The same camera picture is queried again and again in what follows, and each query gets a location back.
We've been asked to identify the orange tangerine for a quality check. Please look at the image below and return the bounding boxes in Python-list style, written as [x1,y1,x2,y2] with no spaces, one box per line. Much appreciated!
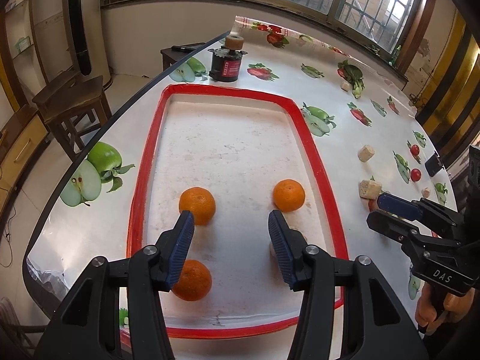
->
[179,187,216,226]
[272,179,306,212]
[172,259,212,302]

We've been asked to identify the red cherry tomato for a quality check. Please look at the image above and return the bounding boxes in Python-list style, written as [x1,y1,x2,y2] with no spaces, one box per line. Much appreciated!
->
[368,200,379,212]

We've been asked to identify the round brown bread ball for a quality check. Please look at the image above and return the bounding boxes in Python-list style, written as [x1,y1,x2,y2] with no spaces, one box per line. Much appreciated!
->
[269,228,308,256]

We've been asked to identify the right hand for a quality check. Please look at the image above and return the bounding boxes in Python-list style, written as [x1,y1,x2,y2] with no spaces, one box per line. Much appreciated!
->
[415,283,477,335]

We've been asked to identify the small beige cork piece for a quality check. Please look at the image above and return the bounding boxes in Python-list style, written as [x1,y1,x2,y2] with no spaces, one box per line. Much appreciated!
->
[421,188,431,198]

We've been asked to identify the black cylindrical motor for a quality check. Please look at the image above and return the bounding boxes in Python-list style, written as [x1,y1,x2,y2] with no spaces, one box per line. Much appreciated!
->
[425,152,444,177]

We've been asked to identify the fruit print tablecloth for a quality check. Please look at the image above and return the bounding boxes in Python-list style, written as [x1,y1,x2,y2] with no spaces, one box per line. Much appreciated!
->
[23,17,456,359]

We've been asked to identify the red rimmed white tray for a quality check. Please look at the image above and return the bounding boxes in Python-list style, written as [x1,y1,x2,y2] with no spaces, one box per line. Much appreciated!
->
[127,84,347,340]

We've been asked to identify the small beige cork block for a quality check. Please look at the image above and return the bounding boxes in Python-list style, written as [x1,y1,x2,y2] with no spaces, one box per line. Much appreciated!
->
[341,81,352,92]

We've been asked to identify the wooden stool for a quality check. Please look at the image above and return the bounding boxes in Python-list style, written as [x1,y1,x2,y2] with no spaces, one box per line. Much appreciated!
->
[32,69,112,161]

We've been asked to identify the wooden cabinet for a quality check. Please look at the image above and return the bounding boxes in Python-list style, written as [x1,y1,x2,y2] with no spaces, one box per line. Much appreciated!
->
[1,106,48,213]

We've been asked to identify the small dark side table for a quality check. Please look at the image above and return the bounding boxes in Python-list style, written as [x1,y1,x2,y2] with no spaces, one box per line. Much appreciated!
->
[160,42,204,71]

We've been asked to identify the black red motor jar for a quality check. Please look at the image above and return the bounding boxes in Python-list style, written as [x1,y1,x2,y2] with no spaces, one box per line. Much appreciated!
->
[208,35,247,83]

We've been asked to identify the black remote control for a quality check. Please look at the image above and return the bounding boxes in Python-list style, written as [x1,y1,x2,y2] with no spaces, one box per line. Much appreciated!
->
[171,43,203,54]

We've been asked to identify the beige tower air conditioner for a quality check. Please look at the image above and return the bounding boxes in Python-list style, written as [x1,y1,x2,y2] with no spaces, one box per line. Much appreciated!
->
[62,0,112,88]

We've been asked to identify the wall shelf unit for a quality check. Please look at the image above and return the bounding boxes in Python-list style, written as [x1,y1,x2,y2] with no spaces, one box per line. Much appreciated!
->
[1,0,48,112]

